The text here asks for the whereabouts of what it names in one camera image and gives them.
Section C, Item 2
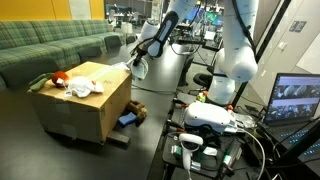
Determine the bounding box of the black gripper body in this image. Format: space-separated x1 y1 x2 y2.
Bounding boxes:
132 46 150 66

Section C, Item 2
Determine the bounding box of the brown moose plush toy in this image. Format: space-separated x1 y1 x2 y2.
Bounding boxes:
124 99 149 128

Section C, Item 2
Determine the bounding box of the blue sponge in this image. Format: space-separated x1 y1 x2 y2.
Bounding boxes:
118 112 138 128

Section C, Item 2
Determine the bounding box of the brown cardboard box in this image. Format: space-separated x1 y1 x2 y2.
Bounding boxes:
28 60 133 145

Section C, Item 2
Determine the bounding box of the red round plush toy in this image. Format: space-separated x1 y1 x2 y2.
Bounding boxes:
52 70 71 89

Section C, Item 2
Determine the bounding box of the clear plastic bag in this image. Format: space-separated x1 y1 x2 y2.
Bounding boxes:
233 111 258 129

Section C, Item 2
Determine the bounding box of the black office chair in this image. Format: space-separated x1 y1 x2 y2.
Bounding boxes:
192 64 218 91

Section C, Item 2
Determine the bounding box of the blue computer monitor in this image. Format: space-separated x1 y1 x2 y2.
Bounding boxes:
185 6 202 23

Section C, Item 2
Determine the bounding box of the small yellow-green bottle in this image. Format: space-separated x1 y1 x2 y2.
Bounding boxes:
195 90 208 104

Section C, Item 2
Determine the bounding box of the white paper sheet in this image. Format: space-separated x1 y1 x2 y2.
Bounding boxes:
204 30 217 42

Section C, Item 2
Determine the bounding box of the white VR headset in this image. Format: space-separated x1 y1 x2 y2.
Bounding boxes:
182 101 238 135

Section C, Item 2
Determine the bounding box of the green plaid sofa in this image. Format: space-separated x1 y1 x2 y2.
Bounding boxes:
0 19 136 91

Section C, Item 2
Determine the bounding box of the green plush vegetable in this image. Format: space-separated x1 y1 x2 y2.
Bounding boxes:
29 72 56 92

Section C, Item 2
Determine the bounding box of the white VR controller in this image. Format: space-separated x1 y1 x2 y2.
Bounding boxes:
178 133 204 174

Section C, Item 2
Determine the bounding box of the black laptop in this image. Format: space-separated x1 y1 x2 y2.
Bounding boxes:
258 72 320 174

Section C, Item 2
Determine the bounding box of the black diagonal frame pole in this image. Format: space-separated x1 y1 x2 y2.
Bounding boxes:
231 0 291 108

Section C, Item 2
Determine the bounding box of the white cable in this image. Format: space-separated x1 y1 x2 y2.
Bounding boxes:
238 128 267 180

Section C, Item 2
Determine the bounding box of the dark wall switch panel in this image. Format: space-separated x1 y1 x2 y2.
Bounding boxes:
288 20 308 33

